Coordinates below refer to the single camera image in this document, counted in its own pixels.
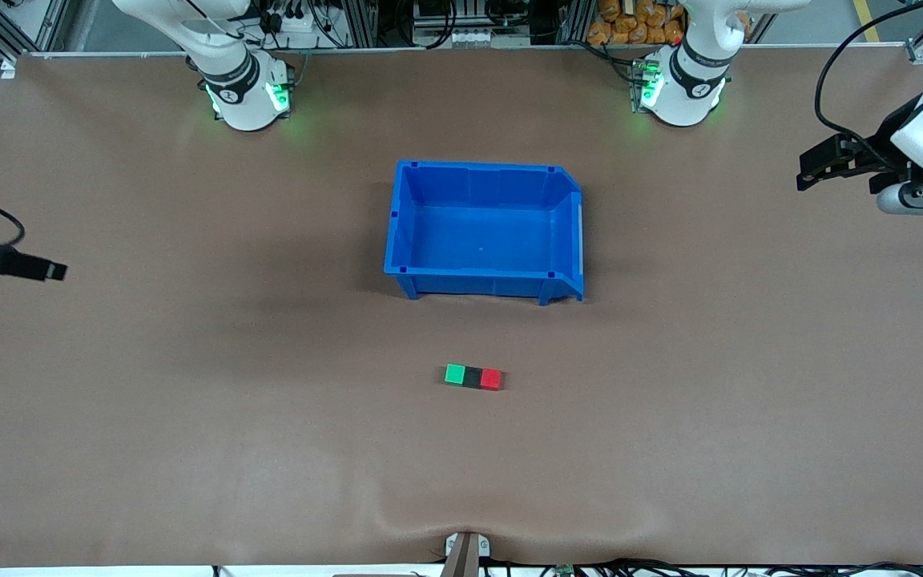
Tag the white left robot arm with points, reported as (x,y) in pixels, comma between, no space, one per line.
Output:
(690,88)

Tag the brown table mat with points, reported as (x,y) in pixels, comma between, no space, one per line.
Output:
(189,401)

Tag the green cube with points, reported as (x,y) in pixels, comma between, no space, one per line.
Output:
(454,374)

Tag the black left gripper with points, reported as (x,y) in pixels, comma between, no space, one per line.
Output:
(872,150)

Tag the orange packaged goods pile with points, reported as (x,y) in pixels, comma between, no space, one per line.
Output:
(630,24)

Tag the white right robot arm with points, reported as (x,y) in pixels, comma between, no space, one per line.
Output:
(241,96)

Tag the metal table edge clamp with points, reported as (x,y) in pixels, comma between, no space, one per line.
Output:
(461,553)

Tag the metal corner bracket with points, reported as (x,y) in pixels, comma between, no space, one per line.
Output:
(922,54)

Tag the red cube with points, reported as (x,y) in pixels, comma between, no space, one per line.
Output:
(491,379)

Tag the black cube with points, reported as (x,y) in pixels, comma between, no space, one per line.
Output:
(473,377)

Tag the blue plastic storage bin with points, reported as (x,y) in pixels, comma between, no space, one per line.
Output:
(481,232)

